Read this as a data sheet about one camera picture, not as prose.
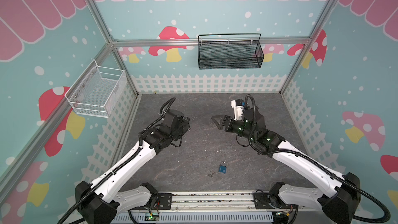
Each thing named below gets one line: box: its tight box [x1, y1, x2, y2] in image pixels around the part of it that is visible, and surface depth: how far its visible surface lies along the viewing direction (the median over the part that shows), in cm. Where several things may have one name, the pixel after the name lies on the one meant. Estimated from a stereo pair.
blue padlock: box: [218, 160, 227, 174], surface depth 85 cm
